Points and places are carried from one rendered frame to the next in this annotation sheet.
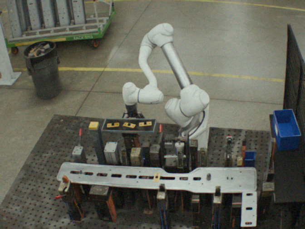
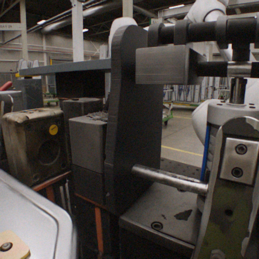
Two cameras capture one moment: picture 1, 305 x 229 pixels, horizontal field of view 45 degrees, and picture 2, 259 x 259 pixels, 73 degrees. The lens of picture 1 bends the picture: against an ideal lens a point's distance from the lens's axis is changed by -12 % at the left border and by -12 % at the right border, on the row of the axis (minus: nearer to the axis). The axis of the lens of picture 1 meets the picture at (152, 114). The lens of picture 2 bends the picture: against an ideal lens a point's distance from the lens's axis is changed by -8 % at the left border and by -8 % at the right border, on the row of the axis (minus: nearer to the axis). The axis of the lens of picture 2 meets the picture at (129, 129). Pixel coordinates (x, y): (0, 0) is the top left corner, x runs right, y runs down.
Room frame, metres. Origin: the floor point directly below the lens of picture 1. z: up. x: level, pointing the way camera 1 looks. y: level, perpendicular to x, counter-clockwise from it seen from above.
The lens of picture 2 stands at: (1.81, -0.11, 1.13)
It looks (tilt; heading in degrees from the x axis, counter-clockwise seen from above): 15 degrees down; 19
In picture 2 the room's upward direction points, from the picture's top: straight up
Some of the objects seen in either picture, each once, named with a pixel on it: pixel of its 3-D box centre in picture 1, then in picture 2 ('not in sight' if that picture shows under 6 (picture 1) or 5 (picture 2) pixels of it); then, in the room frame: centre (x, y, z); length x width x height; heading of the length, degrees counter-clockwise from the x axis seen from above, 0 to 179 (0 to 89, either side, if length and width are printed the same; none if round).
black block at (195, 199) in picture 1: (196, 212); not in sight; (1.61, -0.20, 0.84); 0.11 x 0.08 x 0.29; 166
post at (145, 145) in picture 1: (149, 165); (90, 201); (2.07, 0.07, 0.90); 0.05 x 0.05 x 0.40; 76
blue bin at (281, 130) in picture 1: (285, 129); not in sight; (2.01, -0.94, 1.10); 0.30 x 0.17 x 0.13; 173
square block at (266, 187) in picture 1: (264, 203); not in sight; (1.54, -0.66, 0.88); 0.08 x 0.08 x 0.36; 76
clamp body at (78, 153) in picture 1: (83, 167); not in sight; (2.14, 0.56, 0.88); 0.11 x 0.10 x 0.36; 166
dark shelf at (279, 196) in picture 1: (286, 155); not in sight; (1.83, -0.90, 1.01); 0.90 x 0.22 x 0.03; 166
